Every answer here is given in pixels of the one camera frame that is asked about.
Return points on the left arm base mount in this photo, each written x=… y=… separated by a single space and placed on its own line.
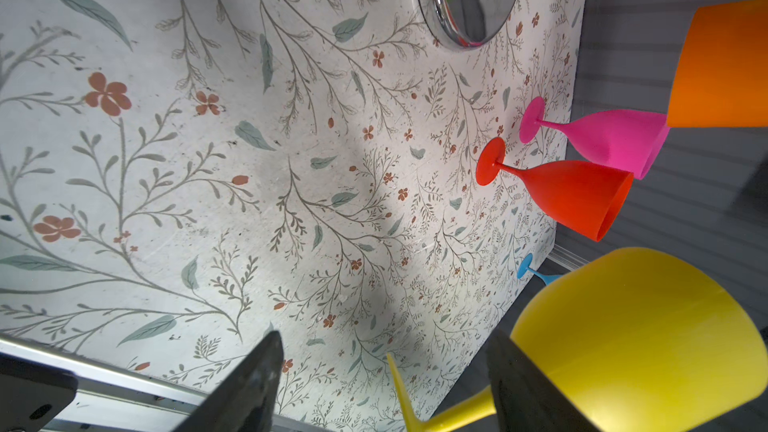
x=33 y=394

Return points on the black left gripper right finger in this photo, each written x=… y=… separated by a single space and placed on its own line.
x=524 y=398

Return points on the red wine glass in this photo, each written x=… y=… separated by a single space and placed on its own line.
x=585 y=197

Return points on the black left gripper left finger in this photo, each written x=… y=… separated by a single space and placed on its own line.
x=245 y=400

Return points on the yellow wine glass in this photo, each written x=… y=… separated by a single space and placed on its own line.
x=637 y=340

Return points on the orange wine glass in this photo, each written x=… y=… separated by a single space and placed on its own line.
x=721 y=77

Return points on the blue wine glass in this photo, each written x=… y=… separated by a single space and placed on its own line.
x=526 y=268

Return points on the pink wine glass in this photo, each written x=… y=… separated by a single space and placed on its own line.
x=628 y=140

